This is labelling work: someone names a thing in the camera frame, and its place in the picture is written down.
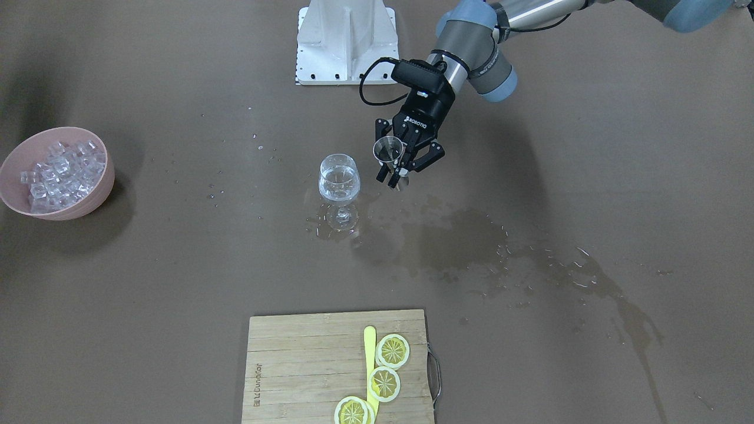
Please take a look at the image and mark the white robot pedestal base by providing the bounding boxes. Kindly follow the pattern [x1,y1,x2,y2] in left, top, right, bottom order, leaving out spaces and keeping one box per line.
[295,1,399,85]

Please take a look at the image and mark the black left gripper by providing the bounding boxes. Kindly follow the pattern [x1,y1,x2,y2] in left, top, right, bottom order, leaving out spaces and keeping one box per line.
[375,88,456,190]

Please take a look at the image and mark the pink bowl of ice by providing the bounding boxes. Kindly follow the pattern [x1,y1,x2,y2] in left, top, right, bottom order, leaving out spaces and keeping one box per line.
[2,127,115,221]

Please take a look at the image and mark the lemon slice middle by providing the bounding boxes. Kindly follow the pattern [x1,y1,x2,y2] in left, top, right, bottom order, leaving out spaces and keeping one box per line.
[366,366,402,403]

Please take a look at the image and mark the steel measuring jigger cup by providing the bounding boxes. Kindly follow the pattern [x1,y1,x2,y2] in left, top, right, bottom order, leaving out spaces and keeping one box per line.
[373,136,408,191]

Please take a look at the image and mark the bamboo cutting board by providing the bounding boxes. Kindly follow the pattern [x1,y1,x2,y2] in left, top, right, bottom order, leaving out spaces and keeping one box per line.
[242,309,435,423]

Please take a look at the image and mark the clear wine glass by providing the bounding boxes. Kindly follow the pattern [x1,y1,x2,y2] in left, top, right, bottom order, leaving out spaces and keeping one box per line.
[318,154,361,231]

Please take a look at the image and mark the lemon slice near handle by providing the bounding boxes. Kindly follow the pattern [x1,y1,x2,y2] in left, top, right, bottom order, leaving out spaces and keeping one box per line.
[375,333,411,370]

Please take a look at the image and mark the lemon slice far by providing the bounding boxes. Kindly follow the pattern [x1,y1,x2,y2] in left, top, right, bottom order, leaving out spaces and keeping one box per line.
[332,396,375,424]

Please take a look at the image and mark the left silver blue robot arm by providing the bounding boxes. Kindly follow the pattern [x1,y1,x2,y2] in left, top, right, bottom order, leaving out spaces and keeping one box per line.
[372,1,593,190]

